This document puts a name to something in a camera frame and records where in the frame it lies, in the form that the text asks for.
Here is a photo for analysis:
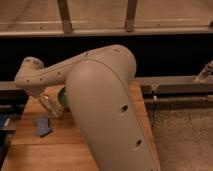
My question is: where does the right metal frame post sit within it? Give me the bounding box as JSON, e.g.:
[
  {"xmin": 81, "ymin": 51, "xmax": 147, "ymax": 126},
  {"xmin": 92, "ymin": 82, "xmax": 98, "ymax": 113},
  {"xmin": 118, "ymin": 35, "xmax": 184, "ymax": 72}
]
[{"xmin": 124, "ymin": 0, "xmax": 137, "ymax": 32}]

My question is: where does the grey metal rail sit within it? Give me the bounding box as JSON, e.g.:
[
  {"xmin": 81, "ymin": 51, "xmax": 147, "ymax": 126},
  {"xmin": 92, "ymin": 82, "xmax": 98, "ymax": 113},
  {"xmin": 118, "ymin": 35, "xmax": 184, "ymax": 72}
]
[{"xmin": 136, "ymin": 75, "xmax": 213, "ymax": 95}]

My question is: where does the green round plate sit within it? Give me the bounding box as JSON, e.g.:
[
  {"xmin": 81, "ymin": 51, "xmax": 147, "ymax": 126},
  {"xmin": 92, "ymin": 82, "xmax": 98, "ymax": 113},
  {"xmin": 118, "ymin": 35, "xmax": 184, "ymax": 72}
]
[{"xmin": 58, "ymin": 88, "xmax": 68, "ymax": 108}]

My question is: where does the left metal frame post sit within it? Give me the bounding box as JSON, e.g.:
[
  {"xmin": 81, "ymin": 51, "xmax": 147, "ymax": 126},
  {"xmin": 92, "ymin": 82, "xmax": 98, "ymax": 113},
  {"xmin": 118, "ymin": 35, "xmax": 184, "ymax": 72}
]
[{"xmin": 57, "ymin": 0, "xmax": 73, "ymax": 34}]

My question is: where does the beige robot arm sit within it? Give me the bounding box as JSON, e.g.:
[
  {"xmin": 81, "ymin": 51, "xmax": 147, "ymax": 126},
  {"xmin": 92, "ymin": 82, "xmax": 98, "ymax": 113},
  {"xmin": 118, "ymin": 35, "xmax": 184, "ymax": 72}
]
[{"xmin": 15, "ymin": 45, "xmax": 160, "ymax": 171}]

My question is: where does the wooden cutting board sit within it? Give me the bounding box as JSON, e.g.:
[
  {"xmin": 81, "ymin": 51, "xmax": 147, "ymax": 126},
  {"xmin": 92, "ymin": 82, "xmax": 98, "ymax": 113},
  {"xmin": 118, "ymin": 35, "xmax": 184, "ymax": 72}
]
[{"xmin": 0, "ymin": 79, "xmax": 161, "ymax": 171}]

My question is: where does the metal frame post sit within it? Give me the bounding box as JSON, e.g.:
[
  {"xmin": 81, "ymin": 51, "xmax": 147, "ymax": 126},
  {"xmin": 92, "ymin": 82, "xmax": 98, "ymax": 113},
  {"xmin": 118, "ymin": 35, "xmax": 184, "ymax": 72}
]
[
  {"xmin": 57, "ymin": 0, "xmax": 73, "ymax": 34},
  {"xmin": 124, "ymin": 0, "xmax": 137, "ymax": 32}
]

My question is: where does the blue sponge cloth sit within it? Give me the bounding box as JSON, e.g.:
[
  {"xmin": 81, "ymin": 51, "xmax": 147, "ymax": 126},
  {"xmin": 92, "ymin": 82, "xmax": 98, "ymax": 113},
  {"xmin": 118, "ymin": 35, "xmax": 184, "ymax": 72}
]
[{"xmin": 35, "ymin": 116, "xmax": 52, "ymax": 137}]

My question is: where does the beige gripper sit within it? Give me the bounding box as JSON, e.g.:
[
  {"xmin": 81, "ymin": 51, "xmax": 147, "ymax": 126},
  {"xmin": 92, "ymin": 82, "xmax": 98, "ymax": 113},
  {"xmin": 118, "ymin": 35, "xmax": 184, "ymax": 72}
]
[{"xmin": 38, "ymin": 93, "xmax": 63, "ymax": 118}]

